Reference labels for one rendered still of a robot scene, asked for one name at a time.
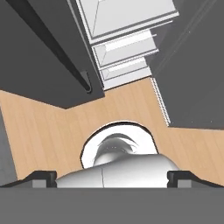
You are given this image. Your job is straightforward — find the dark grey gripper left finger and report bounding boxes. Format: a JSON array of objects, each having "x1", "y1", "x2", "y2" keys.
[{"x1": 0, "y1": 170, "x2": 58, "y2": 188}]

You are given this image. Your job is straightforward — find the dark grey fridge door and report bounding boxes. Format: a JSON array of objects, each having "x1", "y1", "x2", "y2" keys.
[{"x1": 0, "y1": 0, "x2": 106, "y2": 110}]

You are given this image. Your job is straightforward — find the black fridge door handle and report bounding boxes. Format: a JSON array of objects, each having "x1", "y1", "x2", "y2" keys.
[{"x1": 5, "y1": 0, "x2": 93, "y2": 95}]

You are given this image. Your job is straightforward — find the dark grey fridge body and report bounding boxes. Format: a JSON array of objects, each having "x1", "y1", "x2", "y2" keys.
[{"x1": 148, "y1": 0, "x2": 224, "y2": 131}]

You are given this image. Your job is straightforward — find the small white fridge shelf bin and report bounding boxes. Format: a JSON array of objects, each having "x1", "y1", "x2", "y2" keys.
[{"x1": 100, "y1": 56, "x2": 153, "y2": 91}]

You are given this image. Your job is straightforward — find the large white fridge shelf bin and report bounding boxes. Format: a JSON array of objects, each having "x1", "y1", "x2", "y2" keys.
[{"x1": 74, "y1": 0, "x2": 180, "y2": 46}]

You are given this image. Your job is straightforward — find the white round domed object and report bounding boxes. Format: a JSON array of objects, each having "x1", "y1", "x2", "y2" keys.
[{"x1": 55, "y1": 120, "x2": 180, "y2": 188}]

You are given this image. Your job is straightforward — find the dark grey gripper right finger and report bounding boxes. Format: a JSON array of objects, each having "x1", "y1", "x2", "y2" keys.
[{"x1": 166, "y1": 170, "x2": 224, "y2": 188}]

